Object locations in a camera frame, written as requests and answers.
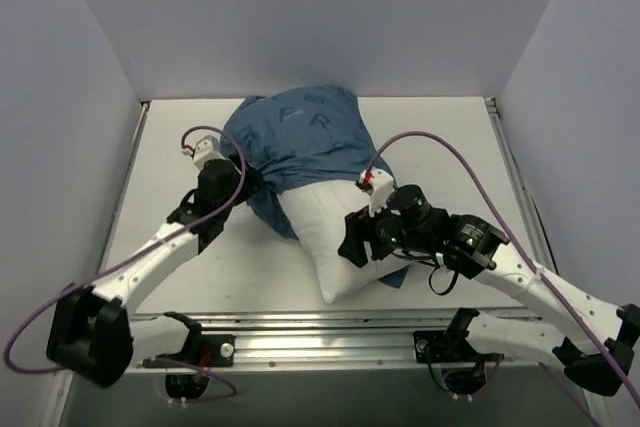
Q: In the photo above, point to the blue patterned pillowcase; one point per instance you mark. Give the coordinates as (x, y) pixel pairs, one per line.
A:
(295, 138)

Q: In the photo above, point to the aluminium front rail frame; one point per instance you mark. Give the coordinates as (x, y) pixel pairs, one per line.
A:
(324, 341)

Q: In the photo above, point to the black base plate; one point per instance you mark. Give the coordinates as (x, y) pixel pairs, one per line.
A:
(216, 350)
(441, 347)

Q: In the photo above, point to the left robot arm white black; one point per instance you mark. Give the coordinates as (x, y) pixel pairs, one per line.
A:
(93, 333)

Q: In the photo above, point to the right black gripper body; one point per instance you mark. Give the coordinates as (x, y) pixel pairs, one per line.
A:
(360, 235)

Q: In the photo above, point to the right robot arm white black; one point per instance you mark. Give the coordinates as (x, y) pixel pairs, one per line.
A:
(591, 341)

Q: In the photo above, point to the aluminium rail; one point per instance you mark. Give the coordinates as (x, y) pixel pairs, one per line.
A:
(535, 231)
(134, 147)

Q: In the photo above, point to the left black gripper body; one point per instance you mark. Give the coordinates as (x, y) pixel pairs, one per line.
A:
(245, 175)

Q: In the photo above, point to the aluminium left side rail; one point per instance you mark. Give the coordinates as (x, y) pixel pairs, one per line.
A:
(134, 147)

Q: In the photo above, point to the white pillow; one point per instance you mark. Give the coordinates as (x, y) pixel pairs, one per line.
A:
(316, 213)

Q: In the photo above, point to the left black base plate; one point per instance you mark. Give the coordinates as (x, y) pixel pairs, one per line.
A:
(216, 350)

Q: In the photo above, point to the aluminium right side rail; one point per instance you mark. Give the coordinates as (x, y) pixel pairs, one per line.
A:
(535, 231)

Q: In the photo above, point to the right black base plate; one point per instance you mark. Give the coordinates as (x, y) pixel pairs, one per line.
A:
(441, 347)

